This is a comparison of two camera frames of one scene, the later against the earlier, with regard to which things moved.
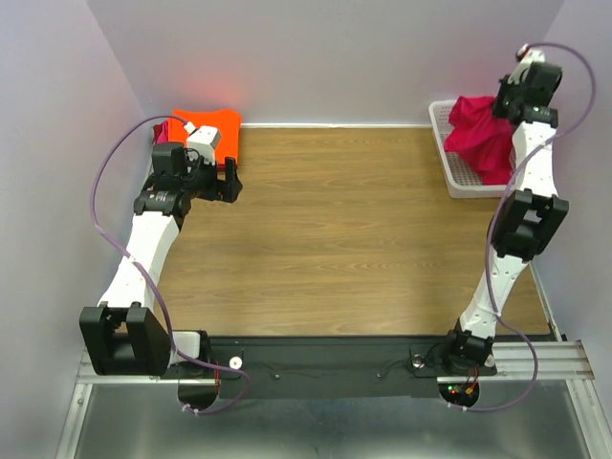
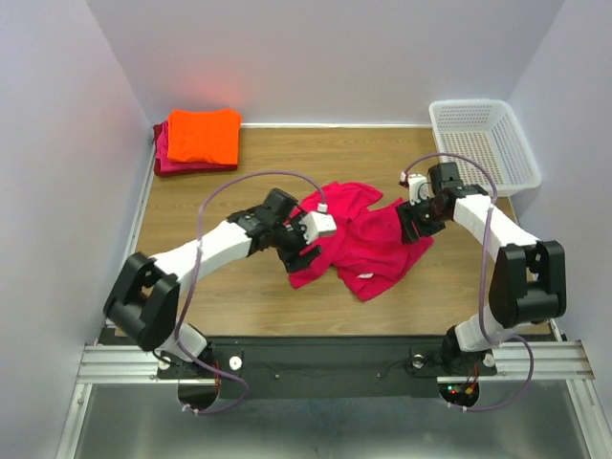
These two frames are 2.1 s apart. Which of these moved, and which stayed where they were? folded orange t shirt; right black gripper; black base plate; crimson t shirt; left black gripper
Moved: left black gripper; right black gripper; crimson t shirt
Stayed: black base plate; folded orange t shirt
